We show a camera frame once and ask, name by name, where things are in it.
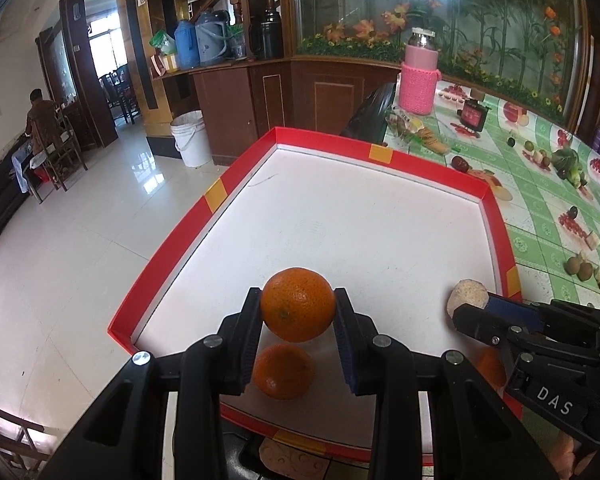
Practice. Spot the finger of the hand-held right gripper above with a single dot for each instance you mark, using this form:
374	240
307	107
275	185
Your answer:
480	322
515	311

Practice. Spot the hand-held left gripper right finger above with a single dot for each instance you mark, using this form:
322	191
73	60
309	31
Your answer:
344	345

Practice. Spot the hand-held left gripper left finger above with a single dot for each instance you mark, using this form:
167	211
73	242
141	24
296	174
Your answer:
255	340

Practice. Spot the beige banana piece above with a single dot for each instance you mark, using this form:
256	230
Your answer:
466	296

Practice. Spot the orange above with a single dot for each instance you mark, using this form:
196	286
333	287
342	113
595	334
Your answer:
490	367
297	305
282	372

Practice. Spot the red tray with white base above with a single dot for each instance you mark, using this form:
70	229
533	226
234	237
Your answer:
360	220

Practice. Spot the dark red date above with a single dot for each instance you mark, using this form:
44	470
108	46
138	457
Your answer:
460	163

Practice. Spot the person's right hand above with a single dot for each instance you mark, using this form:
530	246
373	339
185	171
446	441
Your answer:
572	460

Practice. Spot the fruit print green tablecloth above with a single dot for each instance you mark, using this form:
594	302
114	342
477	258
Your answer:
530	220

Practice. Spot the beige patterned pad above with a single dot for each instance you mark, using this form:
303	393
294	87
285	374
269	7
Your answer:
292	460

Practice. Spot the cracker packet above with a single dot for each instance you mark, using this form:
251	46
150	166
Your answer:
430	141

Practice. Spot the dark red jar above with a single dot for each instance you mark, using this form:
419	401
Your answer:
474	116

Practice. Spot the white plastic bucket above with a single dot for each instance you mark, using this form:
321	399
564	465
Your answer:
192	137

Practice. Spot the clear snack packet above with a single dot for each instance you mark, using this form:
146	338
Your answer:
402	122

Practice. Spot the black bag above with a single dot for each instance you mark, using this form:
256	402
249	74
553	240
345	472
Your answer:
370	112

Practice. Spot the wooden cabinet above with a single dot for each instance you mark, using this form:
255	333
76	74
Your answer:
280	100

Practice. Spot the pink knitted sleeve bottle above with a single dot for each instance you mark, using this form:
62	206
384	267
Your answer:
419	77

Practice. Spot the wooden chair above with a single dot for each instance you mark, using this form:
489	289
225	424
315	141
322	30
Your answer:
10	435
62	152

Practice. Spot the floral glass panel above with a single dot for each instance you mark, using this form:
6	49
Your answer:
480	20

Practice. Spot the blue thermos jug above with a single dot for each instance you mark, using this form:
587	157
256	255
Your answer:
186	45

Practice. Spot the black thermos jug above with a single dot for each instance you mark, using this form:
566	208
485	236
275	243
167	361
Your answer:
271	35

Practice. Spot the grey thermos jug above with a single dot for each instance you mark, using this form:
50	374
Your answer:
212	37

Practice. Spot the green plastic bag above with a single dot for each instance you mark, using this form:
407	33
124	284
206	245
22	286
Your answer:
162	42

